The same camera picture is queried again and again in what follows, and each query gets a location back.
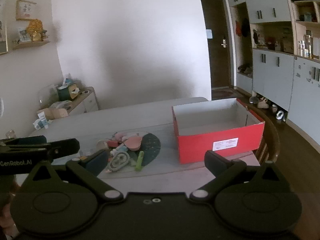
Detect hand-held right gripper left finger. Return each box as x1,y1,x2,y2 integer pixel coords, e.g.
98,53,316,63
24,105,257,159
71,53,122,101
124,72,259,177
21,149,123,202

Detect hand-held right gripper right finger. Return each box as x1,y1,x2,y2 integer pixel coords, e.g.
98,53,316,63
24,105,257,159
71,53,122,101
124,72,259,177
190,150,290,202

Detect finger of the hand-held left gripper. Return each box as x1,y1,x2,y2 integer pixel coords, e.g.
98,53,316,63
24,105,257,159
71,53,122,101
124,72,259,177
0,136,48,147
0,138,80,159

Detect teal rimmed tape dispenser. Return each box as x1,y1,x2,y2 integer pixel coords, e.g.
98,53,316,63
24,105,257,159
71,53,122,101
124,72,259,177
108,151,130,172

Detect red cardboard box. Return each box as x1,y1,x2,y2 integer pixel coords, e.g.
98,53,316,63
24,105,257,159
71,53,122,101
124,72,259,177
171,98,265,165

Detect pink heart-shaped dish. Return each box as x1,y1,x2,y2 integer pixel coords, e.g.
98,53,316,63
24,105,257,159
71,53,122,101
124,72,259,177
124,135,142,152

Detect light green marker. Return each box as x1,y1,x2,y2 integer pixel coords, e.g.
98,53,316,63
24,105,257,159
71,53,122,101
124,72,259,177
134,151,145,172

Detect white blue medicine boxes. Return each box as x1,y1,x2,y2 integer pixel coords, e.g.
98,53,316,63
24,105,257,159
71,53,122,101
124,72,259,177
32,114,53,130

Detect white side cabinet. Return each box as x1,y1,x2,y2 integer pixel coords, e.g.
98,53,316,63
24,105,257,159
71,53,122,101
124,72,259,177
37,87,99,117

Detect dark green speckled placemat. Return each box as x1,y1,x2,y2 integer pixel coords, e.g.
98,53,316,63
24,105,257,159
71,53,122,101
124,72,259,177
129,133,162,167

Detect tan white plush toy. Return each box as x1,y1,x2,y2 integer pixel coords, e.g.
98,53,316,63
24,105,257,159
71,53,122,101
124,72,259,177
69,85,80,99

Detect green tissue box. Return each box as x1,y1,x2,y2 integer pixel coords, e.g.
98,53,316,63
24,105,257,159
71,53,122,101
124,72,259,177
57,79,75,101

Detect wooden chair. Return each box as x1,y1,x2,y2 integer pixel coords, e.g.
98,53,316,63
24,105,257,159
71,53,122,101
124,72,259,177
237,100,280,165

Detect brown doormat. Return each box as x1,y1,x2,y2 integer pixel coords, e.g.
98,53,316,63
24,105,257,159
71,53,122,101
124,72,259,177
212,89,241,99

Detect low grey cabinet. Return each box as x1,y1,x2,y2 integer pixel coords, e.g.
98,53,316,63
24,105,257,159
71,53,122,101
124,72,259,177
236,71,253,96

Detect dark brown door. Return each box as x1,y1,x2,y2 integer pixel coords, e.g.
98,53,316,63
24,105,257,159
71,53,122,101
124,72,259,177
200,0,235,90

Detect dark shoes pair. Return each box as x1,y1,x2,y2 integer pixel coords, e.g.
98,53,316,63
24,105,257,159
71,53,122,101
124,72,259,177
237,64,253,77

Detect grey lower cabinet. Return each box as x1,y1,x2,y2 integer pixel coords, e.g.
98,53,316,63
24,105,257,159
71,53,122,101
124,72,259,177
252,47,295,113

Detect small photo card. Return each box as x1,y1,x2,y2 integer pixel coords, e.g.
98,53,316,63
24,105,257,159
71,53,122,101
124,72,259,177
17,27,28,42

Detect grey tall cabinet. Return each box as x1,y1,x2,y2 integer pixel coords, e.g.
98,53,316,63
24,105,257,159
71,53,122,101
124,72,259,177
287,56,320,147

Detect gold ornament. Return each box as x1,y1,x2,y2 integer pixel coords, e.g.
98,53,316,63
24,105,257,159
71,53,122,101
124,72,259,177
27,19,45,42

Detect black hat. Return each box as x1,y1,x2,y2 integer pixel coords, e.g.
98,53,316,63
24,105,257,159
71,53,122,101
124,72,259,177
241,17,251,38

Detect glass jar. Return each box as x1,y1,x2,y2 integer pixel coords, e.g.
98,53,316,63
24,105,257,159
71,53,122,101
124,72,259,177
304,30,314,58

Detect wooden open shelf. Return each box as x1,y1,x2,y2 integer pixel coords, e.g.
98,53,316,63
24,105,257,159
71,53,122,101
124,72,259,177
291,0,320,60

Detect grey upper cabinet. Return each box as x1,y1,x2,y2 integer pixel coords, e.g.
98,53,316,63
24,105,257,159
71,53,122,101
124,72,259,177
226,0,293,25

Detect wooden wall shelf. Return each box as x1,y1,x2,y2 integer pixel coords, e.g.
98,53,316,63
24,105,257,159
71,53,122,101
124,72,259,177
12,41,51,50

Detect large wooden picture frame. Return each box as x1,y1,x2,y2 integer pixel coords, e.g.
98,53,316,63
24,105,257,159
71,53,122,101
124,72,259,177
0,0,9,55

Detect small wooden picture frame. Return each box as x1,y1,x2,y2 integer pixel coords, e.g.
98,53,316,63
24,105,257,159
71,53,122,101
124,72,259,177
16,0,37,22

